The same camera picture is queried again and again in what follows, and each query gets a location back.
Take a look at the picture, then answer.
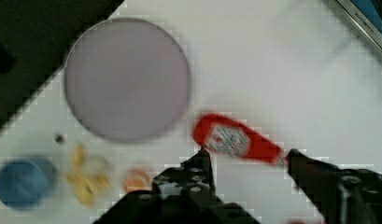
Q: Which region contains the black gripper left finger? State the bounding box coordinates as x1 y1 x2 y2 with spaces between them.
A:
152 147 216 199

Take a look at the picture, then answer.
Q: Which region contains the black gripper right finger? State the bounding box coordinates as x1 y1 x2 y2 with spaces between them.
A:
286 149 382 224

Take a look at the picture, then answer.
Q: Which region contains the red ketchup bottle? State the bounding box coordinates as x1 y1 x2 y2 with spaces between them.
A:
191 113 286 167

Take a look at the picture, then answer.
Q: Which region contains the orange slice toy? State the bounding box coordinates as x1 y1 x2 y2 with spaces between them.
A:
123 169 151 193

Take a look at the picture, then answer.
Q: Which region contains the round grey plate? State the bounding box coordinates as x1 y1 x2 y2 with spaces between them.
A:
64 18 191 143

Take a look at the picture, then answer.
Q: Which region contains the blue cup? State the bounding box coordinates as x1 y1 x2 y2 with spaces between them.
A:
0 156 58 210

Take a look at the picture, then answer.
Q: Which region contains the black toaster oven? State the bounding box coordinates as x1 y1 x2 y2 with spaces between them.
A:
333 0 382 54

